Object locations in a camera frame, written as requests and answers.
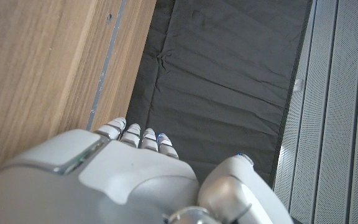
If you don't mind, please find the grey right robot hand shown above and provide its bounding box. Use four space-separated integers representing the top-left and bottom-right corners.
0 117 295 224

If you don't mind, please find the black cloth backdrop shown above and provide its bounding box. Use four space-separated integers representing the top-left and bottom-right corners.
125 0 313 187

